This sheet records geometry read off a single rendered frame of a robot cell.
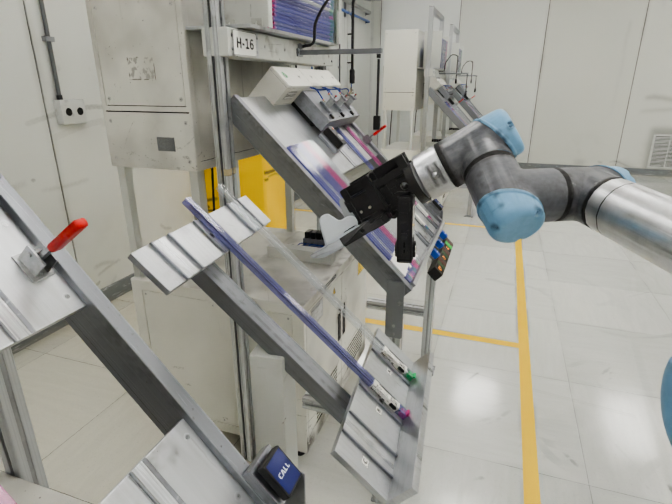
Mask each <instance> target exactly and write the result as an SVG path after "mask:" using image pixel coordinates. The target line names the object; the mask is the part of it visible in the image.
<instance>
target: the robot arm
mask: <svg viewBox="0 0 672 504"><path fill-rule="evenodd" d="M524 149H525V146H524V143H523V141H522V139H521V137H520V135H519V133H518V131H517V129H516V127H515V126H514V124H513V122H512V120H511V118H510V117H509V115H508V113H507V112H506V111H505V110H503V109H497V110H494V111H492V112H490V113H489V114H487V115H485V116H483V117H481V118H479V119H475V120H473V121H472V123H470V124H468V125H467V126H465V127H463V128H461V129H460V130H458V131H456V132H455V133H453V134H451V135H450V136H448V137H446V138H444V139H443V140H441V141H439V142H438V143H436V144H434V145H432V146H430V147H429V148H427V149H425V150H423V151H422V152H420V153H418V154H417V155H415V156H413V157H412V161H411V160H410V161H409V159H408V157H407V155H406V154H405V152H402V153H401V154H399V155H397V156H396V157H394V158H392V159H391V160H389V161H387V162H385V163H384V164H382V165H380V166H379V167H377V168H374V169H373V170H371V171H369V172H368V173H366V174H364V175H362V176H361V177H359V178H357V179H356V180H354V181H352V182H351V183H349V184H350V186H348V187H346V188H345V189H343V190H341V191H340V194H341V195H342V197H343V198H341V199H340V201H339V204H340V207H341V210H342V213H343V216H344V218H343V219H342V220H337V219H336V218H334V217H333V216H331V215H330V214H324V215H322V216H321V217H320V219H319V225H320V229H321V232H322V236H323V239H324V243H325V246H324V247H322V248H320V249H319V250H317V251H316V252H314V253H313V254H311V255H310V256H311V258H324V257H326V256H328V255H330V254H332V253H334V252H336V251H338V250H340V249H342V248H343V247H345V246H347V245H349V244H351V243H352V242H354V241H356V240H358V239H359V238H361V237H363V236H364V235H366V234H367V233H369V232H371V231H373V230H375V229H377V228H379V227H381V226H382V225H384V224H386V223H387V222H389V221H390V220H391V219H396V218H397V240H396V242H395V248H394V249H395V257H397V262H398V263H412V260H413V257H415V256H416V251H417V247H416V241H414V230H415V196H416V197H417V198H418V200H419V201H420V202H421V203H423V204H424V203H426V202H428V201H430V200H431V199H432V198H433V199H436V198H438V197H440V196H442V195H444V194H446V193H448V192H449V191H451V190H453V189H455V188H457V187H459V186H461V185H463V184H466V186H467V188H468V191H469V193H470V195H471V198H472V200H473V202H474V204H475V207H476V211H477V215H478V217H479V219H480V220H481V221H482V222H483V224H484V226H485V228H486V230H487V232H488V234H489V235H490V236H491V237H492V238H493V239H494V240H496V241H498V242H502V243H512V242H516V241H518V240H519V239H526V238H528V237H530V236H532V235H533V234H535V233H536V232H537V231H538V230H539V229H540V228H541V227H542V225H543V224H544V222H558V221H577V222H579V223H581V224H583V225H585V226H587V227H589V228H590V229H592V230H594V231H596V232H598V233H599V234H601V235H603V236H605V237H606V238H608V239H610V240H612V241H614V242H615V243H617V244H619V245H621V246H622V247H624V248H626V249H628V250H629V251H631V252H633V253H635V254H637V255H638V256H640V257H642V258H644V259H645V260H647V261H649V262H651V263H652V264H654V265H656V266H658V267H659V268H661V269H663V270H665V271H667V272H668V273H670V274H672V197H671V196H668V195H665V194H663V193H660V192H658V191H655V190H652V189H650V188H647V187H645V186H642V185H639V184H637V183H636V182H635V179H634V178H633V177H631V175H630V173H629V171H627V170H626V169H624V168H621V167H616V166H607V165H593V166H589V167H564V168H538V169H522V168H520V166H519V164H518V162H517V160H516V159H515V158H516V157H517V155H519V154H521V153H522V152H523V151H524ZM403 182H406V183H407V184H405V186H404V185H403ZM660 404H661V413H662V419H663V424H664V427H665V431H666V434H667V437H668V440H669V442H670V444H671V447H672V356H671V357H670V358H669V360H668V362H667V365H666V367H665V370H664V373H663V378H662V383H661V391H660Z"/></svg>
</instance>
